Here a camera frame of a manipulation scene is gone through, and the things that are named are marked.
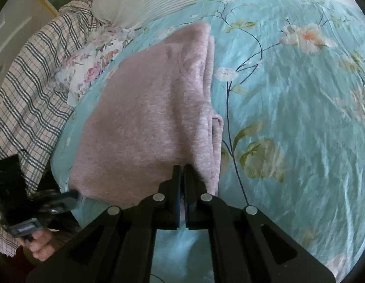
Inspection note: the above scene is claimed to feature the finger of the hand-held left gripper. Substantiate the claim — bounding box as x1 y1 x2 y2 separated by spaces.
51 190 80 215

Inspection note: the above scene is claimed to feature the pink-grey knit sweater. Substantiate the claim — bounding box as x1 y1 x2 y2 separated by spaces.
69 21 224 201

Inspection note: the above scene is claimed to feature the white floral cloth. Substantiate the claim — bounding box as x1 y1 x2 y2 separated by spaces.
54 25 142 107

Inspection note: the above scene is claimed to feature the person's left hand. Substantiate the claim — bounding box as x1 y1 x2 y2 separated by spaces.
23 228 58 262

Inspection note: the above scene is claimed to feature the teal floral bedsheet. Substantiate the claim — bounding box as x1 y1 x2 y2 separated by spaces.
50 0 365 283

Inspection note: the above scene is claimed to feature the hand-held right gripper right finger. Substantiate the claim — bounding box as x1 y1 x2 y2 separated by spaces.
184 163 338 283

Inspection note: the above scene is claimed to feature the plaid blanket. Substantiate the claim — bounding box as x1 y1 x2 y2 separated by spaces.
0 0 104 257

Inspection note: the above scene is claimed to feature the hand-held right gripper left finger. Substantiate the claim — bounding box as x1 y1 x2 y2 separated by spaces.
26 164 183 283

